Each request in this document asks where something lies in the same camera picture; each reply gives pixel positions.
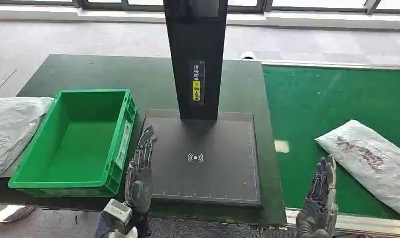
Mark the dark window frame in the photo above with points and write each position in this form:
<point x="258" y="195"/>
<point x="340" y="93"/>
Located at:
<point x="121" y="4"/>

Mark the white conveyor roller end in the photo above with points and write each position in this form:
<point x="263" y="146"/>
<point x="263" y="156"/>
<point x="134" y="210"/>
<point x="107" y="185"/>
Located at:
<point x="247" y="56"/>

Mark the white window ledge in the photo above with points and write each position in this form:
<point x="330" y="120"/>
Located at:
<point x="71" y="15"/>

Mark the black yellow sticker on scanner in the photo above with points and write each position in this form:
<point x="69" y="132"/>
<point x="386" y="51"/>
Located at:
<point x="196" y="85"/>

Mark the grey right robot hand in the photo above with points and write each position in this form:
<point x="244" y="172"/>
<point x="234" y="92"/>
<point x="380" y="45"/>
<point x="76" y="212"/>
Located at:
<point x="318" y="213"/>

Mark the pale label on crate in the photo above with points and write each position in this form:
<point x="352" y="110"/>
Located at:
<point x="124" y="144"/>

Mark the shiny metal object on floor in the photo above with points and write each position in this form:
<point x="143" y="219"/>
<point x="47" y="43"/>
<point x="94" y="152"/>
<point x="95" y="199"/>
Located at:
<point x="9" y="213"/>

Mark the aluminium conveyor frame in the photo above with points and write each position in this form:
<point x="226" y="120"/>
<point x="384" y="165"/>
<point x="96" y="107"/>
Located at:
<point x="367" y="226"/>

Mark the green conveyor belt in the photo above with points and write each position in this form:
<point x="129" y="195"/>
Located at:
<point x="318" y="98"/>

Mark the grey plastic parcel bag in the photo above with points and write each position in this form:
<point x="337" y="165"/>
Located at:
<point x="12" y="131"/>

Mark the white parcel bag red print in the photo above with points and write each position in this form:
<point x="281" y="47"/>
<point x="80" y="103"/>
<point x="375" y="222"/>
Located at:
<point x="367" y="157"/>

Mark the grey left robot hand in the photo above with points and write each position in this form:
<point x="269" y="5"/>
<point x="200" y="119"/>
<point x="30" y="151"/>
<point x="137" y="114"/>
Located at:
<point x="140" y="193"/>

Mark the black scanner stand with platform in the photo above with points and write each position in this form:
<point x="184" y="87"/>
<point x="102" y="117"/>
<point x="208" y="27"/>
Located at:
<point x="203" y="174"/>

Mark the green plastic crate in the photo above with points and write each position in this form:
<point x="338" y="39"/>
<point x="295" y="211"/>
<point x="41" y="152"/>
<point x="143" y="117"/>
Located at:
<point x="78" y="148"/>

